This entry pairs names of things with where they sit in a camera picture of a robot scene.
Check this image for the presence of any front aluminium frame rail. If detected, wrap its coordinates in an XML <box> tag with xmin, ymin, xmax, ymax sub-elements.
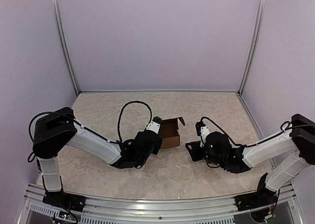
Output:
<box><xmin>14</xmin><ymin>183</ymin><xmax>306</xmax><ymax>224</ymax></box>

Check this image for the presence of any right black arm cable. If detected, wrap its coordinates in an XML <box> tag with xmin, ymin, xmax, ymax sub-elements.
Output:
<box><xmin>200</xmin><ymin>116</ymin><xmax>296</xmax><ymax>147</ymax></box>

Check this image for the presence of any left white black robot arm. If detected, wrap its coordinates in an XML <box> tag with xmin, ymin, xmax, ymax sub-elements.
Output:
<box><xmin>31</xmin><ymin>107</ymin><xmax>162</xmax><ymax>207</ymax></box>

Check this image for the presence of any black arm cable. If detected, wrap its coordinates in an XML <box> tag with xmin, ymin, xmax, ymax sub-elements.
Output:
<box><xmin>200</xmin><ymin>116</ymin><xmax>296</xmax><ymax>147</ymax></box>
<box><xmin>117</xmin><ymin>100</ymin><xmax>153</xmax><ymax>142</ymax></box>

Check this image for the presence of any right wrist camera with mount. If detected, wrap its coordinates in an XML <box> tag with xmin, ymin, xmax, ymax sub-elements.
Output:
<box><xmin>195</xmin><ymin>122</ymin><xmax>210</xmax><ymax>147</ymax></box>

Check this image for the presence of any brown cardboard box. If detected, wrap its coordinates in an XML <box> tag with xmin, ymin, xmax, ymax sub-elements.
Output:
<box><xmin>158</xmin><ymin>117</ymin><xmax>186</xmax><ymax>149</ymax></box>

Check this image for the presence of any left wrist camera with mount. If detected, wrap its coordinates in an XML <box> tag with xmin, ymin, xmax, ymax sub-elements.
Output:
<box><xmin>146</xmin><ymin>116</ymin><xmax>162</xmax><ymax>134</ymax></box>

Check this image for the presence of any aluminium corner post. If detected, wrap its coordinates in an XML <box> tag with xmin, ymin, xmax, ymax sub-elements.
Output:
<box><xmin>238</xmin><ymin>0</ymin><xmax>266</xmax><ymax>97</ymax></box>
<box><xmin>51</xmin><ymin>0</ymin><xmax>81</xmax><ymax>96</ymax></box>

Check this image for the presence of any left aluminium corner post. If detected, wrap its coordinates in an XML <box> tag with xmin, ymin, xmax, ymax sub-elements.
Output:
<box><xmin>51</xmin><ymin>0</ymin><xmax>81</xmax><ymax>96</ymax></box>

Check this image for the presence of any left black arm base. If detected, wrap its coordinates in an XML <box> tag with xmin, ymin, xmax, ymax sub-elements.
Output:
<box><xmin>43</xmin><ymin>186</ymin><xmax>87</xmax><ymax>212</ymax></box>

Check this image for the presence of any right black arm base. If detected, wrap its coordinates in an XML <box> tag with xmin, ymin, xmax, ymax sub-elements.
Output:
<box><xmin>235</xmin><ymin>173</ymin><xmax>279</xmax><ymax>211</ymax></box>

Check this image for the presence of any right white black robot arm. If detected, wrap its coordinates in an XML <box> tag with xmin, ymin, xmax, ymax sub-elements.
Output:
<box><xmin>185</xmin><ymin>114</ymin><xmax>315</xmax><ymax>206</ymax></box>

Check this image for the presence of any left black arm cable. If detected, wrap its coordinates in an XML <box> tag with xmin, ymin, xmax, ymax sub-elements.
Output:
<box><xmin>117</xmin><ymin>100</ymin><xmax>153</xmax><ymax>142</ymax></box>

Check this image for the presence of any right aluminium corner post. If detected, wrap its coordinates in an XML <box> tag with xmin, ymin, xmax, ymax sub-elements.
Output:
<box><xmin>238</xmin><ymin>0</ymin><xmax>266</xmax><ymax>97</ymax></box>

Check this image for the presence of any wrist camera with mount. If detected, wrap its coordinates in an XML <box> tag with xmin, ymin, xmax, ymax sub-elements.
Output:
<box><xmin>195</xmin><ymin>122</ymin><xmax>210</xmax><ymax>147</ymax></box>
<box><xmin>146</xmin><ymin>116</ymin><xmax>162</xmax><ymax>134</ymax></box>

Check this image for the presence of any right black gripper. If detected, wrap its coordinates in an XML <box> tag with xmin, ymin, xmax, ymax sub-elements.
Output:
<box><xmin>185</xmin><ymin>140</ymin><xmax>225</xmax><ymax>168</ymax></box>

